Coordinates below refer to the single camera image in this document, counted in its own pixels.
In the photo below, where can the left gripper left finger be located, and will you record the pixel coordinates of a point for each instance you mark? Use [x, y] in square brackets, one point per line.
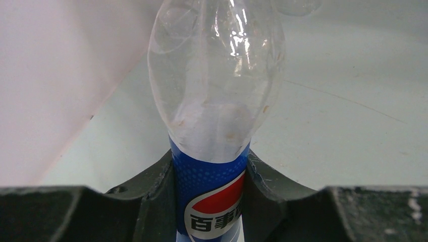
[140, 209]

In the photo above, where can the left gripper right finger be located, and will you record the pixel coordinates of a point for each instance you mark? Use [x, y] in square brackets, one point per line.
[276, 208]

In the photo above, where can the Pepsi labelled clear bottle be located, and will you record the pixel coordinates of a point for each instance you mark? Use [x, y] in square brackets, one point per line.
[215, 69]

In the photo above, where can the clear unlabelled plastic bottle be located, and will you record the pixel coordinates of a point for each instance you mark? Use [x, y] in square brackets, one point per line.
[297, 8]

